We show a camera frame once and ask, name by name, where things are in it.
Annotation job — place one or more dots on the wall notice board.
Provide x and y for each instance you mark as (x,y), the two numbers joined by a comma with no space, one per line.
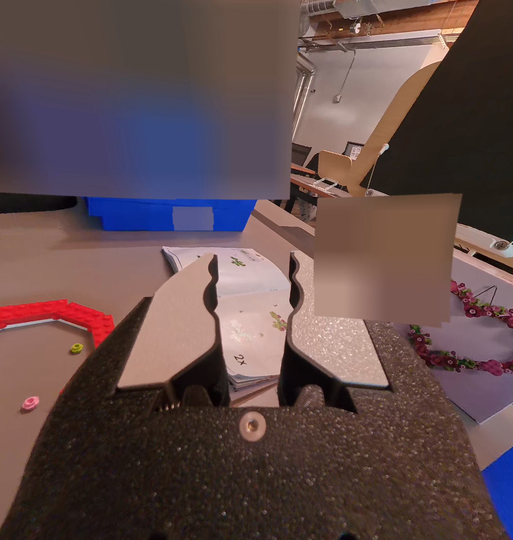
(355,150)

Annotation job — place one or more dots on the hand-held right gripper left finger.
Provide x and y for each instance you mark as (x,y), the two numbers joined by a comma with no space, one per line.
(176,329)

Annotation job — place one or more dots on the plywood panel on white stand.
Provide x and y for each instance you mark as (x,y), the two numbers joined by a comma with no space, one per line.
(334,166)
(471,105)

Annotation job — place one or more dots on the metal ventilation duct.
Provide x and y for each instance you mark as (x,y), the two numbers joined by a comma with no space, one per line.
(302,93)

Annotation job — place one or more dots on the small pink flower stud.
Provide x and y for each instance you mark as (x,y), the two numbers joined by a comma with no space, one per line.
(30,403)

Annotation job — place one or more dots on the black office chair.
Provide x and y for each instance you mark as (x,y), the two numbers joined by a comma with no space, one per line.
(300,154)

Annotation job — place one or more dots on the white instruction booklet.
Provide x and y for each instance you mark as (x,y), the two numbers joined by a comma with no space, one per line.
(252,287)

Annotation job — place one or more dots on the blue divided plastic bin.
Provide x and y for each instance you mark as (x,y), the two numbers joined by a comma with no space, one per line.
(134,217)

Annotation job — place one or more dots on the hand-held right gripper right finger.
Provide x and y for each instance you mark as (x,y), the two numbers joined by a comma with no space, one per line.
(336,354)

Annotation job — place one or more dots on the red brick heart frame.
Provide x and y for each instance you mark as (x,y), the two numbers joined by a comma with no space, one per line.
(49,310)

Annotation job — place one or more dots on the yellow and lilac product box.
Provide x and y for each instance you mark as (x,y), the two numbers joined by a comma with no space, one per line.
(471,379)

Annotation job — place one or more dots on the wooden table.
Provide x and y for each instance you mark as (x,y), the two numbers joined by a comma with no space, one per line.
(300,169)

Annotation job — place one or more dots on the small lime flower stud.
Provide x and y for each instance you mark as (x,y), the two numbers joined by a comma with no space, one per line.
(76,348)

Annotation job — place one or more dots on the grey desk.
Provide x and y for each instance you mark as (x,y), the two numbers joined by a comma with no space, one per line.
(113,261)

